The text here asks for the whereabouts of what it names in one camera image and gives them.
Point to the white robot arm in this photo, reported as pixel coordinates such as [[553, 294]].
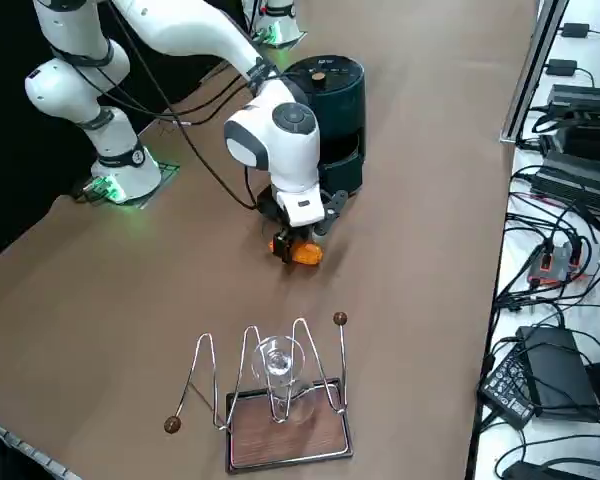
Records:
[[290, 165], [280, 20]]

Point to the black labelled power adapter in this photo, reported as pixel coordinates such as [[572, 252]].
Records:
[[510, 395]]

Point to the aluminium camera pole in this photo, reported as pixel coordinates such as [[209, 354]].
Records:
[[534, 70]]

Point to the orange grey usb hub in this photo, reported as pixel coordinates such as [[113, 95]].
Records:
[[555, 265]]

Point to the black electronics box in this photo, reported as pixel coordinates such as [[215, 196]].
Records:
[[590, 140]]

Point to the large black power brick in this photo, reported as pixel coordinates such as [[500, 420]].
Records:
[[585, 97]]

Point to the dark green air fryer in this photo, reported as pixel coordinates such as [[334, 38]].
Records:
[[340, 105]]

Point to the long black power supply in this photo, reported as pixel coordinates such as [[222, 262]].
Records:
[[575, 180]]

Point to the flat black box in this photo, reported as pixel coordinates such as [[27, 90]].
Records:
[[560, 375]]

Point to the clear stemmed glass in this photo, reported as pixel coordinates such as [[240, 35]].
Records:
[[280, 370]]

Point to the round wooden fryer knob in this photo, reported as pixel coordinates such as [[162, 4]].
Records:
[[318, 77]]

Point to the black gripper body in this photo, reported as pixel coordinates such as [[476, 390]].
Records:
[[267, 205]]

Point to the small black power adapter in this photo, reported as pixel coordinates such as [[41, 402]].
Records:
[[575, 30], [561, 66]]

